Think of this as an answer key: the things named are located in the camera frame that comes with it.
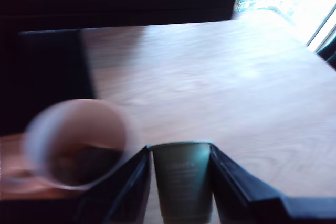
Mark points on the mint green coffee capsule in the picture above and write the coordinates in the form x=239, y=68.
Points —
x=183, y=182

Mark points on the white window frame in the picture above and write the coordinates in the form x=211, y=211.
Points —
x=321, y=31

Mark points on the dark night-scene printed mug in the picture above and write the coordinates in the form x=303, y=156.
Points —
x=78, y=124

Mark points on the black monitor stand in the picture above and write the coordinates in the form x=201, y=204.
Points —
x=52, y=72

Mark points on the dark green curtain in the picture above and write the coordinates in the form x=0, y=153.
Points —
x=329, y=56

